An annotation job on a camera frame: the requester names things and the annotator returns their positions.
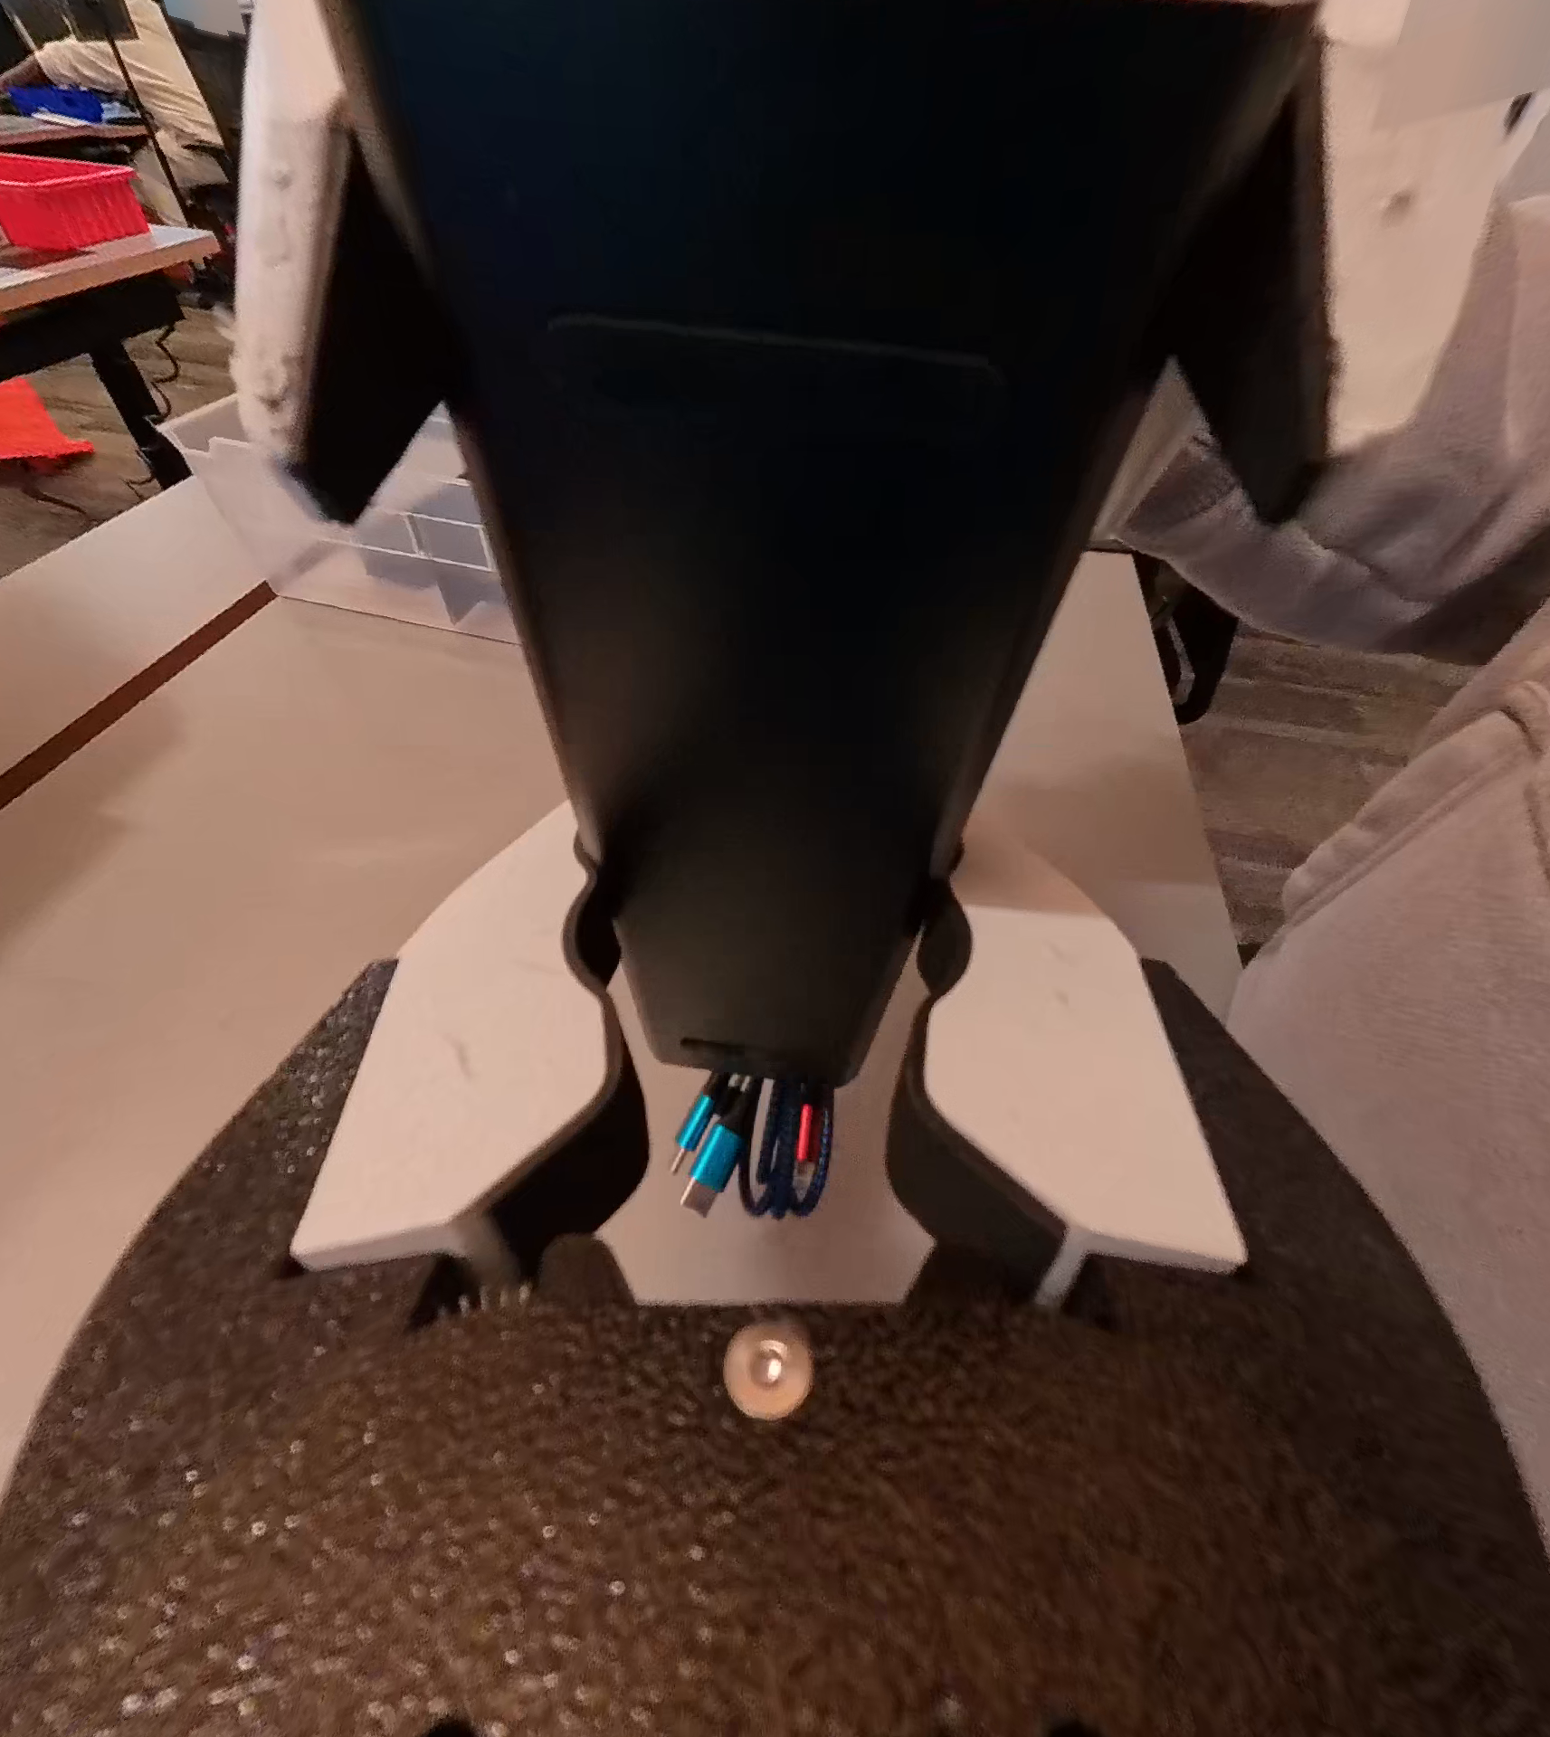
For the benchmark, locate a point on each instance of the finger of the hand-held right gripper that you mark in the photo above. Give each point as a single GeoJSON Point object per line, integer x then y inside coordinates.
{"type": "Point", "coordinates": [1278, 338]}
{"type": "Point", "coordinates": [287, 243]}

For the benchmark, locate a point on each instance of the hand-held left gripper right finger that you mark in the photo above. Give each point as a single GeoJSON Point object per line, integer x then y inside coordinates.
{"type": "Point", "coordinates": [1073, 1085]}

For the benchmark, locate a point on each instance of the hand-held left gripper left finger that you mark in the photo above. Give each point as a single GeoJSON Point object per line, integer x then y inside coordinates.
{"type": "Point", "coordinates": [477, 1085]}

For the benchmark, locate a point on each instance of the person's right forearm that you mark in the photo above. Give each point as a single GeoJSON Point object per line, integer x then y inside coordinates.
{"type": "Point", "coordinates": [1467, 447]}

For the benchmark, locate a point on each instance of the wooden work table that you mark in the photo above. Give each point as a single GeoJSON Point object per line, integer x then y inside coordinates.
{"type": "Point", "coordinates": [70, 271]}

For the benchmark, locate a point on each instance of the red plastic basket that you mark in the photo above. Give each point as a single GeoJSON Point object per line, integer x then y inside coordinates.
{"type": "Point", "coordinates": [29, 202]}

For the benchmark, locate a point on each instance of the small blue storage bin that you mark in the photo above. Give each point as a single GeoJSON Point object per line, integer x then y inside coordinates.
{"type": "Point", "coordinates": [57, 102]}

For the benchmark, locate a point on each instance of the orange plastic object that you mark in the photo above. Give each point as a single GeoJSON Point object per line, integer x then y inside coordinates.
{"type": "Point", "coordinates": [21, 427]}

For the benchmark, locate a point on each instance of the clear plastic organizer box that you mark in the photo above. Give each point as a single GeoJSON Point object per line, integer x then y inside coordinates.
{"type": "Point", "coordinates": [408, 555]}

